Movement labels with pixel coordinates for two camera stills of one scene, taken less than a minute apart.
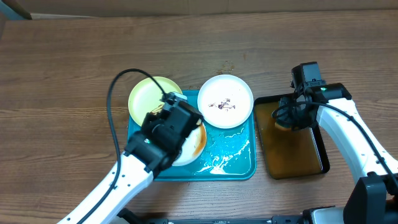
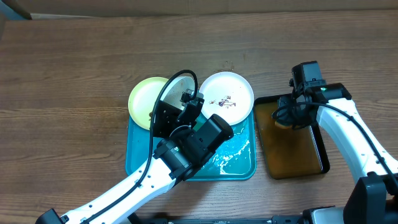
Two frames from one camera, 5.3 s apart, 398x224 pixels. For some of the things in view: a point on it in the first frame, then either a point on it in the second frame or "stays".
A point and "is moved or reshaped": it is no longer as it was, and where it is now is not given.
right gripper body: (293, 116) stays
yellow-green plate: (145, 94) stays
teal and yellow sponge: (281, 127) stays
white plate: (193, 147) is moved or reshaped
